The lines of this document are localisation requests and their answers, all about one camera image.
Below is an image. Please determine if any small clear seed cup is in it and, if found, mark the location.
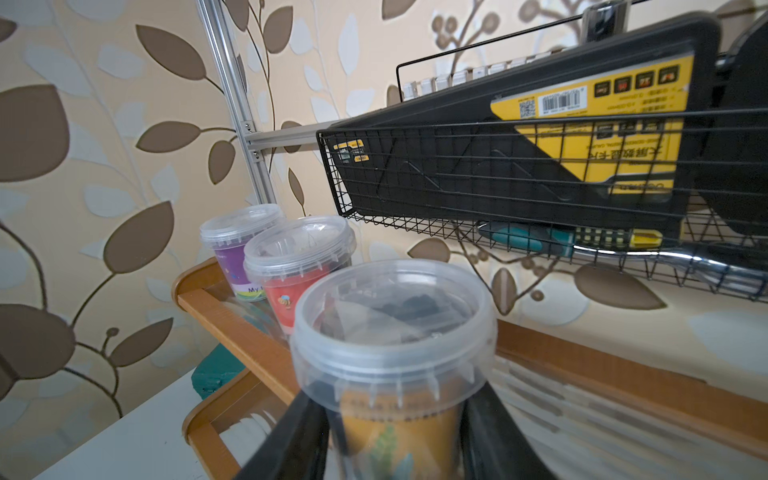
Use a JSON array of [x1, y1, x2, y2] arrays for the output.
[[290, 260, 497, 479]]

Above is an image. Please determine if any black yellow tool case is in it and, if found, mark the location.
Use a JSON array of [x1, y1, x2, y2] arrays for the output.
[[317, 12, 721, 239]]

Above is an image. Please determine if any purple label seed cup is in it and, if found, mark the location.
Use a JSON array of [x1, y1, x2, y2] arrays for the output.
[[199, 204, 285, 302]]

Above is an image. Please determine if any wooden three-tier shelf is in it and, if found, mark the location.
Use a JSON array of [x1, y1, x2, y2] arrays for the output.
[[172, 260, 767, 479]]

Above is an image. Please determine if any black saw handle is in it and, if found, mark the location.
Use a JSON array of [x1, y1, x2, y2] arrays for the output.
[[695, 15, 767, 237]]

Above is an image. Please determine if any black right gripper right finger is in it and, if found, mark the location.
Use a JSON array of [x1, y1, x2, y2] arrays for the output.
[[460, 383, 555, 480]]

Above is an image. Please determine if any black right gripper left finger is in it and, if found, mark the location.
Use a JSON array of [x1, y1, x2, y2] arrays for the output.
[[235, 391, 330, 480]]

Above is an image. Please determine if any green plastic tool case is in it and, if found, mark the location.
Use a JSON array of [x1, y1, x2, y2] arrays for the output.
[[191, 344, 245, 400]]

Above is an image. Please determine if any red label seed cup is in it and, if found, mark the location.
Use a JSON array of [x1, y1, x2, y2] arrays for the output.
[[244, 216, 357, 336]]

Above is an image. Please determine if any black wire basket back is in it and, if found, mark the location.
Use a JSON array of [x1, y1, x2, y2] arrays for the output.
[[316, 12, 767, 301]]

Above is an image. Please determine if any aluminium frame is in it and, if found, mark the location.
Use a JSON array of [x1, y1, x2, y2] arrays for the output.
[[196, 0, 336, 204]]

